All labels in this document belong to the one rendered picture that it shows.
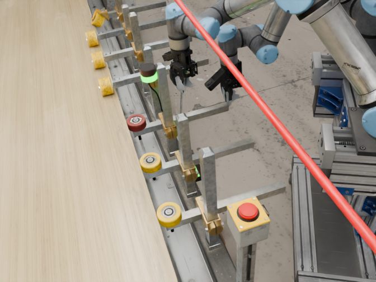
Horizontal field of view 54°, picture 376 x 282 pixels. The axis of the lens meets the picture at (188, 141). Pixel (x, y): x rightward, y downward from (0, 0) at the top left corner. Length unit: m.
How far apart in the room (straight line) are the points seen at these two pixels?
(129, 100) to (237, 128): 0.99
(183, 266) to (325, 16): 0.95
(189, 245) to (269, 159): 1.30
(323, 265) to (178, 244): 0.77
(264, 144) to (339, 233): 0.94
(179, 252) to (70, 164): 0.53
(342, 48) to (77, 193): 0.95
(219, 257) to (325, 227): 0.85
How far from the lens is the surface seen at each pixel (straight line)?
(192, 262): 1.44
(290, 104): 3.09
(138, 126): 1.53
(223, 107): 1.65
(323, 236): 2.03
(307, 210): 2.08
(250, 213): 0.79
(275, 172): 2.54
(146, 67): 1.39
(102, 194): 1.32
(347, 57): 1.05
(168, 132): 1.54
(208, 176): 1.06
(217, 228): 1.22
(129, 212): 1.24
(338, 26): 1.03
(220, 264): 1.33
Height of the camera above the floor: 1.88
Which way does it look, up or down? 43 degrees down
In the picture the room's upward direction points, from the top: 6 degrees counter-clockwise
